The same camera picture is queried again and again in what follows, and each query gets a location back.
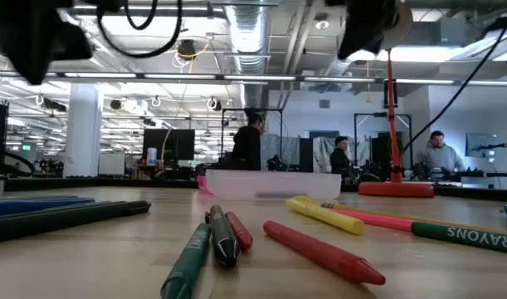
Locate black pen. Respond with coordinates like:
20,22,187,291
0,200,152,245

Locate pink-lidded clear pencil box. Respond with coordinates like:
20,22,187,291
196,169,343,201

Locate green crayon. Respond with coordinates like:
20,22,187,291
160,223,213,299
411,221,507,256

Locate black crayon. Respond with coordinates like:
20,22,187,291
203,203,242,268

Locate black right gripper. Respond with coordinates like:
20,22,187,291
337,0,403,61

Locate slim pink marker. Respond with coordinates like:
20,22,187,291
330,208,415,233

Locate yellow highlighter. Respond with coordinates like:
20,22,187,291
285,195,367,236

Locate white column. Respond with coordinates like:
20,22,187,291
63,81,105,179

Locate black lamp cable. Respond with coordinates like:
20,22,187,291
401,6,507,154

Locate black monitor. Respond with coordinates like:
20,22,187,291
142,128,197,168

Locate person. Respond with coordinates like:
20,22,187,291
416,130,466,171
329,135,354,175
231,107,266,172

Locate long ceiling light strip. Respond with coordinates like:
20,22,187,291
0,71,507,87

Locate red desk lamp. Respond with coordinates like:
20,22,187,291
358,2,436,199

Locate long red crayon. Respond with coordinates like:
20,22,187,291
262,219,388,287

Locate silver ventilation duct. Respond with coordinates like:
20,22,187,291
224,0,271,110

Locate short red crayon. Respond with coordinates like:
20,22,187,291
224,210,255,252

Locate blue-handled scissors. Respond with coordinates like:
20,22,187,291
0,194,97,218

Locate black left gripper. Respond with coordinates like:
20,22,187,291
0,0,95,86

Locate grey wall monitor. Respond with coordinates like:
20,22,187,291
464,132,500,159

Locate black overhead camera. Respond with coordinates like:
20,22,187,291
176,38,198,61

